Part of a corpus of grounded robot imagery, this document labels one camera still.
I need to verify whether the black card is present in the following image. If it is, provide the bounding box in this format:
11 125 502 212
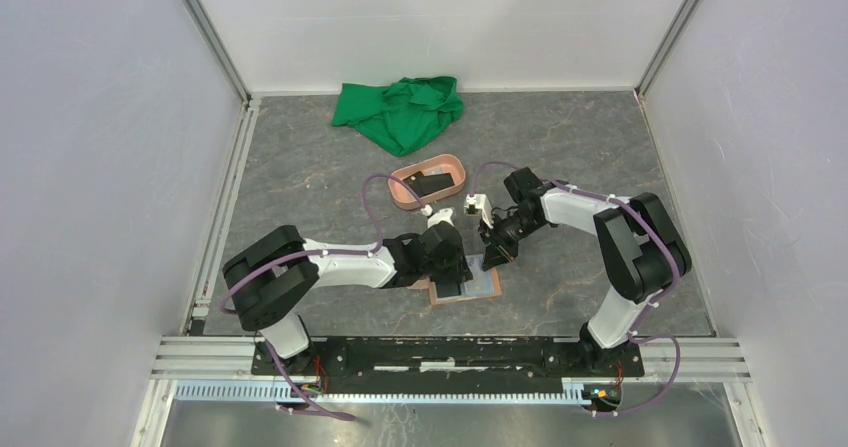
404 171 457 198

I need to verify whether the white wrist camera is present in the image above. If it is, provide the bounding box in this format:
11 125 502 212
420 205 455 228
464 193 494 229

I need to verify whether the brown leather card holder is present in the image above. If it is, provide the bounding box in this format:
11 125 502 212
408 254 502 305

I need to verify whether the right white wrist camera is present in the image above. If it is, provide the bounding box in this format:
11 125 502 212
464 193 494 229

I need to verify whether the green cloth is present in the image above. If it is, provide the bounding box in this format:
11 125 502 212
331 76 465 157

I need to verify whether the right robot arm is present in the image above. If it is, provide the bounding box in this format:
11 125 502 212
464 167 692 375

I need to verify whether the pink oval tray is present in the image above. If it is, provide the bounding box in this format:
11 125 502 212
387 154 467 210

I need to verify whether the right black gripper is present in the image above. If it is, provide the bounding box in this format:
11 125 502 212
477 210 543 272

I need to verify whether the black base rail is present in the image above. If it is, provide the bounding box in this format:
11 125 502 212
284 336 645 394

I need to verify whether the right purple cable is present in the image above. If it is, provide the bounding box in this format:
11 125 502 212
466 161 684 419

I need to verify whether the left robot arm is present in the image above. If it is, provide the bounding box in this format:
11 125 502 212
222 221 473 375

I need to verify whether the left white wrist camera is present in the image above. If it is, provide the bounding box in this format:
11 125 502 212
420 205 455 228

